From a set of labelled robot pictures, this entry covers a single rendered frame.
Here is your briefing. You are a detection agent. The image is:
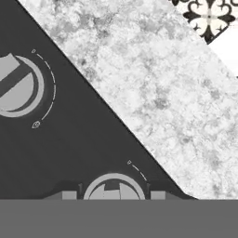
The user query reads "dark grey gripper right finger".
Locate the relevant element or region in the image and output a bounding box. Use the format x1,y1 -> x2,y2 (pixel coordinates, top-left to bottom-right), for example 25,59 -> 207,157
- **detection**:
145,181 -> 193,201

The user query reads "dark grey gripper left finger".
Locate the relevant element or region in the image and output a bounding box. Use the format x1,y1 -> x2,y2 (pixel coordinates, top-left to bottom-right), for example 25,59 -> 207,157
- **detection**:
42,181 -> 85,201

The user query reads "grey hob knob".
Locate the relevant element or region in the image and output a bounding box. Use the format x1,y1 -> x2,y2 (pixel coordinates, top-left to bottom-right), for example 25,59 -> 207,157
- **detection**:
0,52 -> 46,119
83,172 -> 147,201

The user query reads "black hob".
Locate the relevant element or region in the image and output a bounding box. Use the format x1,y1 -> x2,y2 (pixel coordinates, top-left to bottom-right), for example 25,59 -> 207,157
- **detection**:
0,0 -> 199,201

